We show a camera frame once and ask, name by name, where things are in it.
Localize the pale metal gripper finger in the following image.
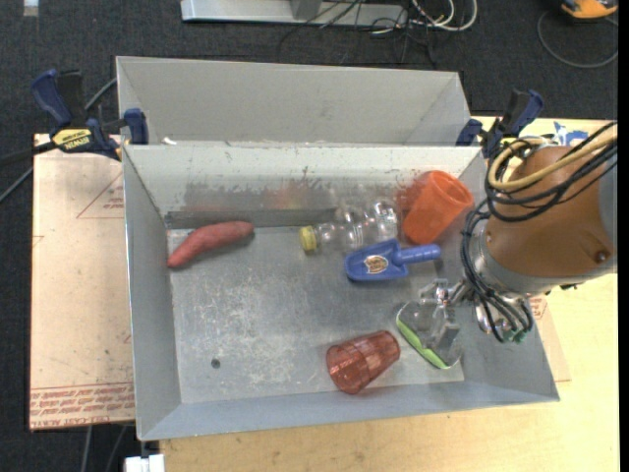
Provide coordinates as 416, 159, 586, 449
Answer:
433, 282, 463, 360
411, 283, 443, 344

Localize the green-edged grey flat object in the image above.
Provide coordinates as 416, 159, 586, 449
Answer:
395, 299, 466, 371

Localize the blue toy shovel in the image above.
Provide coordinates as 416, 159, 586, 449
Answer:
343, 238, 442, 285

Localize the clear red plastic cup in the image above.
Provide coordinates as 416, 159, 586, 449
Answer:
325, 329, 402, 396

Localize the orange plastic cup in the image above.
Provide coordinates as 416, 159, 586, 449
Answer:
399, 169, 476, 246

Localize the clear plastic bottle, yellow cap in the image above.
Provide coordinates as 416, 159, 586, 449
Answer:
298, 198, 400, 256

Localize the grey metal bin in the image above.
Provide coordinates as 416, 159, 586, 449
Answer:
115, 55, 561, 442

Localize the red-brown sweet potato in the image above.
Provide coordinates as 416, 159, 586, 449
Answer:
165, 219, 257, 269

